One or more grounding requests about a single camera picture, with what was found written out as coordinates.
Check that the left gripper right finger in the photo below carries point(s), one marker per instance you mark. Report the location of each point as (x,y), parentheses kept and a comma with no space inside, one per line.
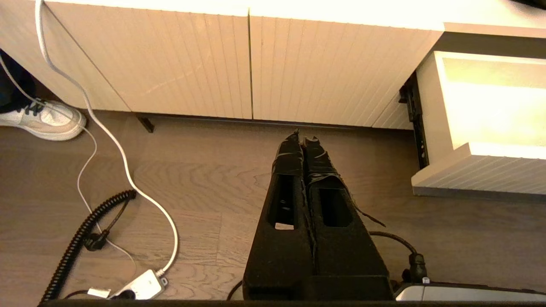
(345,251)

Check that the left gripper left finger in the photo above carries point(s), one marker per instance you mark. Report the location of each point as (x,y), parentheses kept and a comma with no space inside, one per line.
(281,247)

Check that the white cabinet drawer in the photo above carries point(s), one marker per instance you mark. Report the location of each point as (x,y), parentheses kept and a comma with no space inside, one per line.
(490,111)

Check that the dark furniture leg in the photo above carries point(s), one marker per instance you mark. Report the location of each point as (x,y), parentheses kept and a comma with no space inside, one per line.
(146,124)

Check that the white low cabinet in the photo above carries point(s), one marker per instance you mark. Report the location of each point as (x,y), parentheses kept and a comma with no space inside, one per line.
(384,10)

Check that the white power strip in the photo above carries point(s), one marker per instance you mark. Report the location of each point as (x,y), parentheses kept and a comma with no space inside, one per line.
(143,285)

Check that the white ribbed cabinet door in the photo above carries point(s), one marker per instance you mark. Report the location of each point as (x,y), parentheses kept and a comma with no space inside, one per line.
(332,72)
(162,64)

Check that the small white plug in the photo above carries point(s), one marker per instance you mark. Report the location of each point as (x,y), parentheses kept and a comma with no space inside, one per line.
(99,293)

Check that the white sneaker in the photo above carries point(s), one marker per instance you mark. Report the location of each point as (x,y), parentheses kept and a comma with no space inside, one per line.
(47,121)

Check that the dark trouser leg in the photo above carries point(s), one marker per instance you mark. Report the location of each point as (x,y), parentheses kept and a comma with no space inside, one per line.
(13,85)

